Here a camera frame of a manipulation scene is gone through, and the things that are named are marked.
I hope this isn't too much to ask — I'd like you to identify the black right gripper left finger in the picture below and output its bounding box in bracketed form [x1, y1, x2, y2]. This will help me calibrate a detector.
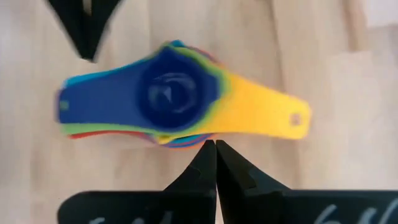
[57, 139, 217, 224]

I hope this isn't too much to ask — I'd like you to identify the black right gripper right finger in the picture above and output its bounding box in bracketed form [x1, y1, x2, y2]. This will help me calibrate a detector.
[216, 139, 398, 224]

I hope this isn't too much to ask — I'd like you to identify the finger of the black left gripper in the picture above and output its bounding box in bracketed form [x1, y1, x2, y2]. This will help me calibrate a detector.
[46, 0, 90, 62]
[88, 0, 123, 62]

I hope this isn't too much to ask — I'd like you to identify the turquoise measuring cup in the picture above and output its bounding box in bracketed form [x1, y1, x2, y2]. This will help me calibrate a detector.
[63, 39, 188, 91]

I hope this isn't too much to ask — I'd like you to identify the small dark blue measuring cup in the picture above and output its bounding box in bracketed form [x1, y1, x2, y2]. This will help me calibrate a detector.
[57, 46, 222, 132]

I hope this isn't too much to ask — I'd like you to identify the red measuring cup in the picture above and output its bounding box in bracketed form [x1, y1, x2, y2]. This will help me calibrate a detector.
[68, 129, 158, 141]

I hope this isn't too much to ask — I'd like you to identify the green measuring cup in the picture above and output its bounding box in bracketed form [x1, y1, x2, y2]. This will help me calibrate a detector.
[60, 42, 231, 138]

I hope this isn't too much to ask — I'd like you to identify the yellow measuring cup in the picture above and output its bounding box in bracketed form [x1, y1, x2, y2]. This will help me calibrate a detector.
[155, 70, 313, 146]

